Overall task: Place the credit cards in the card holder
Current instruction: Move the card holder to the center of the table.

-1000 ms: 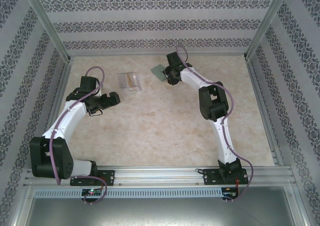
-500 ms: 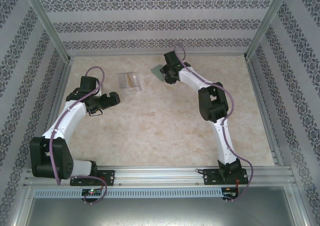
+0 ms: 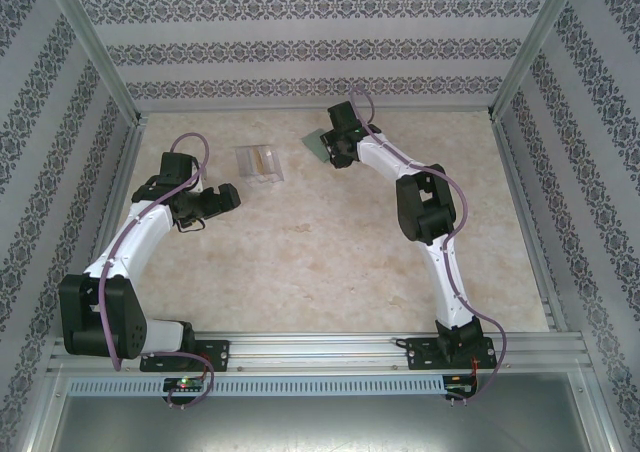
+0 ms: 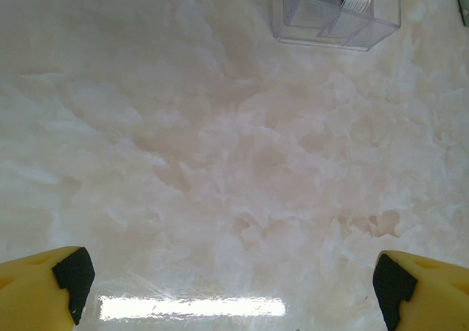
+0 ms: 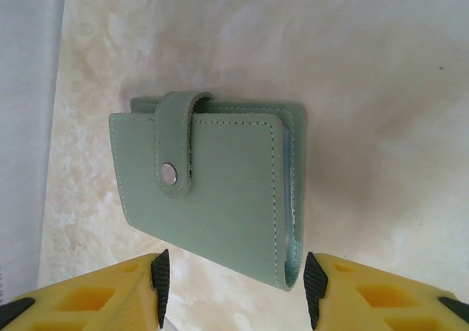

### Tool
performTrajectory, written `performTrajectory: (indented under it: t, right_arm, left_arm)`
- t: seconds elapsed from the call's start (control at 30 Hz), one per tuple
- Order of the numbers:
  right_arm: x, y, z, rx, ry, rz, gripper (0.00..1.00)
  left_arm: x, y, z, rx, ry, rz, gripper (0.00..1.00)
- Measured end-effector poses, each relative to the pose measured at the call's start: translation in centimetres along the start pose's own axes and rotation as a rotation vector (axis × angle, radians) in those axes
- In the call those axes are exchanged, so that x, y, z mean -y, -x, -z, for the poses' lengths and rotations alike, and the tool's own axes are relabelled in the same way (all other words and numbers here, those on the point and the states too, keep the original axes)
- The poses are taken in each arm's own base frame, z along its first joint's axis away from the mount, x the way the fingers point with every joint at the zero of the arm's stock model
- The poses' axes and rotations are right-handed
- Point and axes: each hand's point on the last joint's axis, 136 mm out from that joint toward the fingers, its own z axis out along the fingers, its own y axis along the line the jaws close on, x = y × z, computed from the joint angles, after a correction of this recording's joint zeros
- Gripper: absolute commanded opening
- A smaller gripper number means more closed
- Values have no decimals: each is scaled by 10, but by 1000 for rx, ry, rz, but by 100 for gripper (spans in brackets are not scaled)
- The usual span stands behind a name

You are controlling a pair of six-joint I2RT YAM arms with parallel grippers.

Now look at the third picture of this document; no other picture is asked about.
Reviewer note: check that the green card holder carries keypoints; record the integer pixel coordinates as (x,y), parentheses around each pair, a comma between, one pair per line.
(312,142)

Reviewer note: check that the clear acrylic card stand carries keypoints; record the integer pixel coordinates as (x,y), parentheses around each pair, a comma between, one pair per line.
(260,168)

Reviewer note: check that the tan credit card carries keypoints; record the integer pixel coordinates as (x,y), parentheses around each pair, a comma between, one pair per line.
(260,162)

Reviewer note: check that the white credit card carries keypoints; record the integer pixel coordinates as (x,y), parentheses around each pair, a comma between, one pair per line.
(271,158)

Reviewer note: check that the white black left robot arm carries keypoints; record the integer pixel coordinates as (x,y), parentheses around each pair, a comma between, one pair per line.
(145,232)

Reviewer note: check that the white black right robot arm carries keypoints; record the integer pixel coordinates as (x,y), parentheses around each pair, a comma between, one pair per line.
(445,297)

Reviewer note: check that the left controller board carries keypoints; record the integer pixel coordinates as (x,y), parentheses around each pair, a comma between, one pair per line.
(182,384)

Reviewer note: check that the controller board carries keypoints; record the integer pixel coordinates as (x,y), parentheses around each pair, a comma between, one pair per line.
(182,384)
(459,386)

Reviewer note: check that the grey metal panel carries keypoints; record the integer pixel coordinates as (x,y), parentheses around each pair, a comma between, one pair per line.
(320,424)

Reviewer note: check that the right controller board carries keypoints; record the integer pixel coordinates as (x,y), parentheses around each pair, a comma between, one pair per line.
(459,386)

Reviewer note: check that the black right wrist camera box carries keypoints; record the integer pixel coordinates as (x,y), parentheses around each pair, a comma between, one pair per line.
(342,114)

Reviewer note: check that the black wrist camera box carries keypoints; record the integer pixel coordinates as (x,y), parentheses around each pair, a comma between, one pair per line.
(177,168)
(342,114)

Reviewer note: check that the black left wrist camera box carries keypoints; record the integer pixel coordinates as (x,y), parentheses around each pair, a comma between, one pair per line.
(177,168)

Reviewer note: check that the aluminium side rail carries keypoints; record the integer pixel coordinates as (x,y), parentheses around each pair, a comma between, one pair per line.
(112,212)
(530,222)

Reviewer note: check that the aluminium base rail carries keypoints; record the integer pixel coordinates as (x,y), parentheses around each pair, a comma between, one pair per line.
(320,352)

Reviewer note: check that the aluminium frame post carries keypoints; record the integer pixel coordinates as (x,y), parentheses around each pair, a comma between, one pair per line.
(95,47)
(537,42)

